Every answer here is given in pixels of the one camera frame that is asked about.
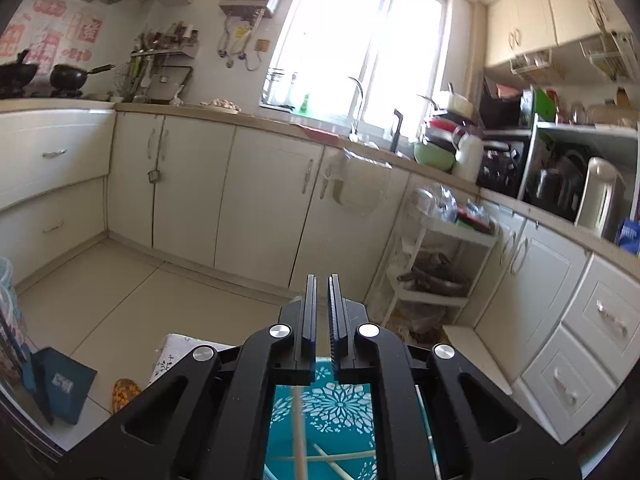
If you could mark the stack of pots and bowls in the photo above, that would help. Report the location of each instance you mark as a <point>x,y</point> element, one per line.
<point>447,120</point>

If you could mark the white drawer cabinet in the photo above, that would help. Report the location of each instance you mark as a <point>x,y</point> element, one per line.
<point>55,180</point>

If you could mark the dark bag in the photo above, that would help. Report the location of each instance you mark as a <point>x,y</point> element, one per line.
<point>500,105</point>

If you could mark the clear hanging plastic bag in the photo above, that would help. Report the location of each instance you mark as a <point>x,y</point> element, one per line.
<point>362,185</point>

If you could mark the white panelled base cabinet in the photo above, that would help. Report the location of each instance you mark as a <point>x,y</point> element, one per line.
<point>565,300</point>

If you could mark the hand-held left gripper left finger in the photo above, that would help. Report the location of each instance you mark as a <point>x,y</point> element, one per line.
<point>310,330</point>

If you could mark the blue carton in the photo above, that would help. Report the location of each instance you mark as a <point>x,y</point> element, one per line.
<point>630,237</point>

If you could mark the green box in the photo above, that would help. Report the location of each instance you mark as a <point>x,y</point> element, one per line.
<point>544,105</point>

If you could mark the orange patterned slipper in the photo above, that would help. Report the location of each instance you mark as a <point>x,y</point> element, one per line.
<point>125,396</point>

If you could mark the black countertop oven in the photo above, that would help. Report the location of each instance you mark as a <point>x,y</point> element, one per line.
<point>502,167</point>

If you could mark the plate of garlic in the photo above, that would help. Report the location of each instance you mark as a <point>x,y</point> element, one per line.
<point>222,104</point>

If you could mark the cream base cabinet run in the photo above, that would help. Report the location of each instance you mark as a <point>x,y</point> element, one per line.
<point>260,195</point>

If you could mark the white floral tablecloth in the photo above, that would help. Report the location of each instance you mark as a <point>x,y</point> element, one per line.
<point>172,355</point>

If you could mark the black faucet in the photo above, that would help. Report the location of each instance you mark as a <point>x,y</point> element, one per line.
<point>396,130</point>

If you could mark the cream wall cabinet with baskets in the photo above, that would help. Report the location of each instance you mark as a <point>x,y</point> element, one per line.
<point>540,10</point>

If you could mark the kitchen window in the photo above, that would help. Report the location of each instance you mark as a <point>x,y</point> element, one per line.
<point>350,35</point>

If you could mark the red cloth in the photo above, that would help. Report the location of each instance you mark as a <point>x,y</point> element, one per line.
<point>320,134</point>

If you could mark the pale wooden chopstick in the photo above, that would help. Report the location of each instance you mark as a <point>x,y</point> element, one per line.
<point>300,435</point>
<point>332,462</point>

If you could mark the wall socket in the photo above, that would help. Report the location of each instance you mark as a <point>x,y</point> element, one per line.
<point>261,45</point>

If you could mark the green bottle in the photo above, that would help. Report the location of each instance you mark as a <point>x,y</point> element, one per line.
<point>305,105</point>

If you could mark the white electric thermo pot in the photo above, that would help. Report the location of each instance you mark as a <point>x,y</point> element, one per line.
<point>597,195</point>

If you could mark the white countertop shelf rack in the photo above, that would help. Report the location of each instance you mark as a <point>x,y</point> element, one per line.
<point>535,155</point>

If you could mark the blue book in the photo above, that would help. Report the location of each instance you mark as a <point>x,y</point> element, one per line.
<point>62,385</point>

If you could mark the small hanging metal strainer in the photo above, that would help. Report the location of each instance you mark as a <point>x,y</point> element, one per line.
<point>154,177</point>

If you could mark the red printed wall sticker sheet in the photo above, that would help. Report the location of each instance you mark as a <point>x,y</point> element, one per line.
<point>45,30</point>

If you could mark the red and black food pack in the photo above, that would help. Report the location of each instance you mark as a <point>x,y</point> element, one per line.
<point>477,217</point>

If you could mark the white thermos jug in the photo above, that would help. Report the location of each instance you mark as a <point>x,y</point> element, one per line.
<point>469,157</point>

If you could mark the trash bin with clear bag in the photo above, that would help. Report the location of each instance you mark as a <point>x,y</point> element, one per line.
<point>10,310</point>

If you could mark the wall utensil rack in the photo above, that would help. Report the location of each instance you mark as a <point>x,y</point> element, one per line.
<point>165,55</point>

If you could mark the white storage trolley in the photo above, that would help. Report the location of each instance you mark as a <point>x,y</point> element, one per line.
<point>435,240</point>

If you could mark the chrome gooseneck faucet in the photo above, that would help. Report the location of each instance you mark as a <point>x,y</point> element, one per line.
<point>359,105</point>

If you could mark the green bowl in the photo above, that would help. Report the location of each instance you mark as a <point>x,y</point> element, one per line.
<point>432,156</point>

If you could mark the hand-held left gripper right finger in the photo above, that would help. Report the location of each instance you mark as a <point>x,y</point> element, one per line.
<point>336,330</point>

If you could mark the dark door frame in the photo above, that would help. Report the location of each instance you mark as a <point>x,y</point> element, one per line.
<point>25,430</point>

